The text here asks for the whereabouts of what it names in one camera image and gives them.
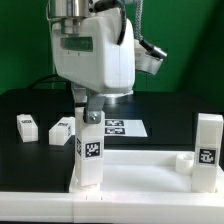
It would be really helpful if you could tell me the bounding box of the white desk top tray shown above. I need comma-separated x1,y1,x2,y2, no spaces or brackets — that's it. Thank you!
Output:
68,149,224,194

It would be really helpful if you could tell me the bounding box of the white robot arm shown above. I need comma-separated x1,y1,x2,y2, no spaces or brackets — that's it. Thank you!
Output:
46,0,135,124

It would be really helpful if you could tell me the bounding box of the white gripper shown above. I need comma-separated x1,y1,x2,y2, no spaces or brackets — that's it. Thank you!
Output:
52,8,135,124

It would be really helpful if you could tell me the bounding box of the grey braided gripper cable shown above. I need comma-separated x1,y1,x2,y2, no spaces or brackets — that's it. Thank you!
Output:
93,0,168,61

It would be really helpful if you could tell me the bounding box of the black cable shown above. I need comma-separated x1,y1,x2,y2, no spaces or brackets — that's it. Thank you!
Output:
26,73,73,90

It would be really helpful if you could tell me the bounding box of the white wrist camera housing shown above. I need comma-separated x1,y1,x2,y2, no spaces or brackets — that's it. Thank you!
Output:
134,40,163,75

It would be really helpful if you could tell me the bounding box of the white front fence bar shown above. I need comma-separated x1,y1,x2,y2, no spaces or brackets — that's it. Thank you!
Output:
0,192,224,224

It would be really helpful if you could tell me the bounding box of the fiducial marker sheet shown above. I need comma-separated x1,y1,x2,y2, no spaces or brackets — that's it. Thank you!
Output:
105,119,147,137

